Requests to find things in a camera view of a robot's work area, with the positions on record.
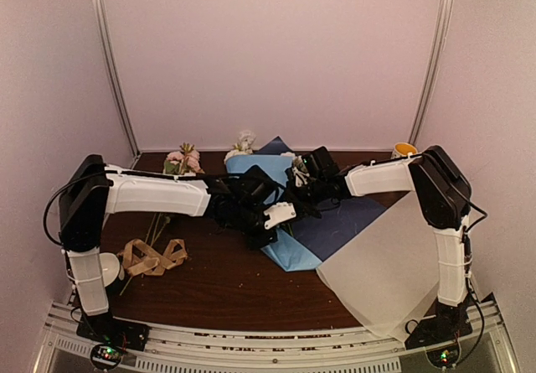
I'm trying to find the beige ribbon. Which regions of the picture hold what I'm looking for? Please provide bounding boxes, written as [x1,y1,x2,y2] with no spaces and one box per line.
[117,239,188,277]

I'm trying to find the aluminium corner post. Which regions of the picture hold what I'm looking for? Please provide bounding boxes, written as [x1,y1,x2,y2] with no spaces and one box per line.
[91,0,141,158]
[409,0,455,145]

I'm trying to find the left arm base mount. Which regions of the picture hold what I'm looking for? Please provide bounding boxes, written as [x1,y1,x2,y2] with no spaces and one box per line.
[70,306,150,372]

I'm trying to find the pale rose leafy stem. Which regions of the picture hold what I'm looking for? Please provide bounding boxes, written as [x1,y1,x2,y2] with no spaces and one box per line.
[281,152,309,176]

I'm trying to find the white fake flower long stem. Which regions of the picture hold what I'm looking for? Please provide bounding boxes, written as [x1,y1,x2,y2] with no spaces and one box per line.
[224,130,256,164]

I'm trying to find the aluminium corner post left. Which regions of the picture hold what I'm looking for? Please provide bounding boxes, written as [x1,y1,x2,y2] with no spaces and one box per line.
[91,0,141,158]

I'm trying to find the white floral mug yellow inside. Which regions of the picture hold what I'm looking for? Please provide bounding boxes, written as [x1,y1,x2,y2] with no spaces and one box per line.
[391,142,419,159]

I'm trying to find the pink rose bunch with leaves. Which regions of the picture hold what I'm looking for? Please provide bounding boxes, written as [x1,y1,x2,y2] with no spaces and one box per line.
[144,142,204,246]

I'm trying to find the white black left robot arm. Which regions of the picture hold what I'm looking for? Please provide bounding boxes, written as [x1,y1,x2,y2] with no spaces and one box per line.
[58,155,297,343]

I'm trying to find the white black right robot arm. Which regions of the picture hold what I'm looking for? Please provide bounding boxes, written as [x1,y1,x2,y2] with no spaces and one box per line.
[285,145,472,307]

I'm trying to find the aluminium corner post right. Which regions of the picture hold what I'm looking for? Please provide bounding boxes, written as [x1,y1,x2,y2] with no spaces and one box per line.
[409,0,455,145]

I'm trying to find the blue wrapping paper sheet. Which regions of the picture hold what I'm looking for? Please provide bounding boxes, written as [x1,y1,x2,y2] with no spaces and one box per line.
[224,137,386,272]

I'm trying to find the white translucent paper sheet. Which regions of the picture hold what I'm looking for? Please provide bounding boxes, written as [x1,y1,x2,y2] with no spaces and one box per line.
[317,192,438,342]

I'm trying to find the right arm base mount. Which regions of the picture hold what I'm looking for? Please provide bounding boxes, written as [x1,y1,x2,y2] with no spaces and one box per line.
[405,303,472,370]

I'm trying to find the aluminium front rail frame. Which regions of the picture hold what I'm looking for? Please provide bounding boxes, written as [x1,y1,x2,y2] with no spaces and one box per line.
[33,301,520,373]

